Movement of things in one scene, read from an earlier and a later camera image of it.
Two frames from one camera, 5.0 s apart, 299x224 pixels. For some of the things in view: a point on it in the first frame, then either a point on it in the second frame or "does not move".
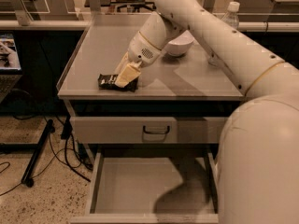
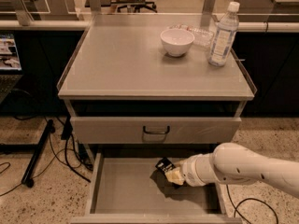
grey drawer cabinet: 151,154 does not move
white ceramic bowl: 178,46 does not move
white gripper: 140,51 to 189,169
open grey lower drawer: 152,188 does not move
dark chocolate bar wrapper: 106,81 to 164,164
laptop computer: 10,64 does not move
